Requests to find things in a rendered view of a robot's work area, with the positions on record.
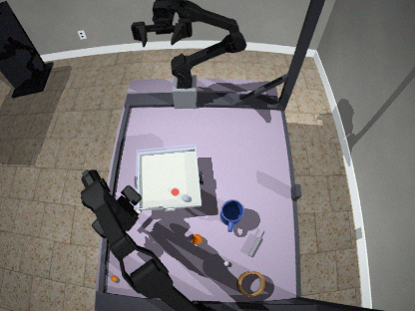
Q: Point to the brown tape roll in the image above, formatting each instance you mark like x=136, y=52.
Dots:
x=261, y=283

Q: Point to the blue cup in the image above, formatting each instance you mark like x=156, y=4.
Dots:
x=233, y=210

